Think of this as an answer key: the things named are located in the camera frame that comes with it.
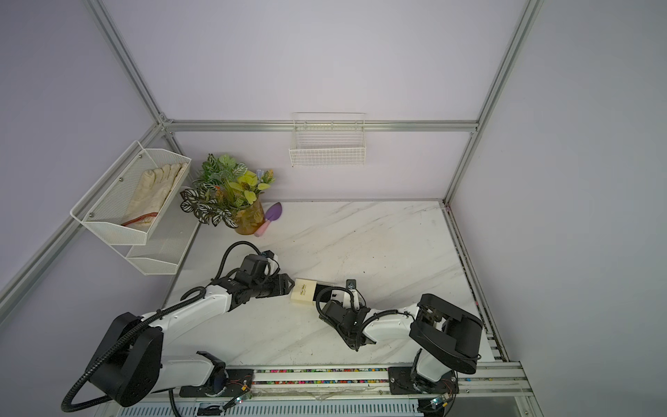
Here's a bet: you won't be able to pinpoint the white mesh shelf basket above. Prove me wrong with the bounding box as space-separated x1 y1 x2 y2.
71 142 191 246
126 205 199 276

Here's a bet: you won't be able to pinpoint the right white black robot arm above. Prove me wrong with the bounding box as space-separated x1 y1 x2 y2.
314 280 484 394

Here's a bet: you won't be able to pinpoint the white wire wall basket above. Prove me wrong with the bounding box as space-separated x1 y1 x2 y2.
289 112 367 168

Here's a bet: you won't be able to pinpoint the artificial green leafy plant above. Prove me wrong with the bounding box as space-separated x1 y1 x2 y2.
180 154 275 229

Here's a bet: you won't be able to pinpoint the purple pink garden trowel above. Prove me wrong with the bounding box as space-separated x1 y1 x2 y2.
254 203 283 237

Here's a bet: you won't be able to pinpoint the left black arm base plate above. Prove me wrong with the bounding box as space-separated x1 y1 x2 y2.
178 368 255 398

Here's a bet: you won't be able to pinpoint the cream work gloves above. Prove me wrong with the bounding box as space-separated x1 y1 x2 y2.
121 163 188 230

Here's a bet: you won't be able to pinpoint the amber glass plant pot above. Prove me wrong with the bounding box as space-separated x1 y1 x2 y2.
234 200 266 236

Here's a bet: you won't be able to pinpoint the left black corrugated cable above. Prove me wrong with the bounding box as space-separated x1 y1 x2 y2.
60 240 267 414

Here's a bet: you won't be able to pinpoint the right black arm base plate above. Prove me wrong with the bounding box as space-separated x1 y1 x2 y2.
387 367 458 394

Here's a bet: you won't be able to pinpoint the cream drawer jewelry box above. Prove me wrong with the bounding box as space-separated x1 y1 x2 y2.
290 278 333 306

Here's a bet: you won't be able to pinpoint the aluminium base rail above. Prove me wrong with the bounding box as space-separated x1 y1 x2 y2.
101 361 535 403

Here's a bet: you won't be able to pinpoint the lower white mesh shelf basket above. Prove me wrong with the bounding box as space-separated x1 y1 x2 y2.
126 205 199 276

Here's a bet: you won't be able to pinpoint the upper white mesh shelf basket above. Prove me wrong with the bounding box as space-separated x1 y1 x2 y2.
71 142 191 246

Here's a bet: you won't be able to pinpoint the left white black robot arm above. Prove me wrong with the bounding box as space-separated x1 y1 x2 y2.
62 251 295 412

